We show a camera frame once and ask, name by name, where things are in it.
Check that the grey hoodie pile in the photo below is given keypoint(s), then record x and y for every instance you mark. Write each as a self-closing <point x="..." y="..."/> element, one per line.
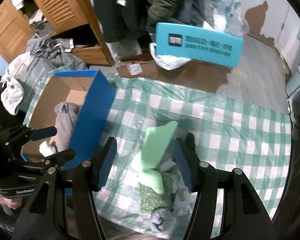
<point x="57" y="51"/>

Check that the small labelled cardboard box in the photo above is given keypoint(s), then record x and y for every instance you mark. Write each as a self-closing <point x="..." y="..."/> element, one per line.
<point x="138" y="66"/>

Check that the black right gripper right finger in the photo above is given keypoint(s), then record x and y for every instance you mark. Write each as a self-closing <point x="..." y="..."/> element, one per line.
<point x="197" y="175"/>

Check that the grey paper shopping bag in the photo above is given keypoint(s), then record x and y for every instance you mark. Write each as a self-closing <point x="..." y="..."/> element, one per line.
<point x="30" y="77"/>

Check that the grey white long sock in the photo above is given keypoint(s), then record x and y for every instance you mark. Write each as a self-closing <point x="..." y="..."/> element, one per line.
<point x="66" y="118"/>

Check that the light green cloth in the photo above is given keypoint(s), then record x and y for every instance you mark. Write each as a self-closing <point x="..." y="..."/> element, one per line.
<point x="156" y="141"/>

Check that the person's left hand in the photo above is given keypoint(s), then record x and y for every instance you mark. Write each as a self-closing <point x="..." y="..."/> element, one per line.
<point x="14" y="203"/>

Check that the hanging dark jackets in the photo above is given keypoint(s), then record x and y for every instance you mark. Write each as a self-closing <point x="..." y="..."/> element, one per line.
<point x="122" y="19"/>

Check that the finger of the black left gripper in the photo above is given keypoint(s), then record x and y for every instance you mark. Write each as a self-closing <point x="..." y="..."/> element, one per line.
<point x="55" y="160"/>
<point x="22" y="134"/>

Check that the teal printed box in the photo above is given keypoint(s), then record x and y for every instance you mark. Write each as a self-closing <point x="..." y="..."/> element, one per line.
<point x="198" y="43"/>

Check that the green patterned cloth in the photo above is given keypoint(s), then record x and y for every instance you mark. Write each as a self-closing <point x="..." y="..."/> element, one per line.
<point x="150" y="200"/>

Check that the blue white plastic bag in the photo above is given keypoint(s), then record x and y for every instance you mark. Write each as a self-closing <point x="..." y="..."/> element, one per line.
<point x="224" y="16"/>

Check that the white fluffy garment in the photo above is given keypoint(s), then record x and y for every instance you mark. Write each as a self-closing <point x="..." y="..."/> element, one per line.
<point x="13" y="93"/>

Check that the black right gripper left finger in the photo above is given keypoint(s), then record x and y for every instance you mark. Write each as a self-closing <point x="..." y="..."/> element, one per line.
<point x="92" y="175"/>

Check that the wooden louvered wardrobe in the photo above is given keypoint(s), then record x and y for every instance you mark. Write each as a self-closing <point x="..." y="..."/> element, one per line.
<point x="62" y="15"/>

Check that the blue cardboard box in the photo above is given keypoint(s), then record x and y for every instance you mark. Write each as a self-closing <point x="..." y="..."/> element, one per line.
<point x="94" y="95"/>

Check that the brown cardboard box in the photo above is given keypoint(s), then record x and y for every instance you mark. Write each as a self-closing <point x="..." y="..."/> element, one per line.
<point x="203" y="76"/>

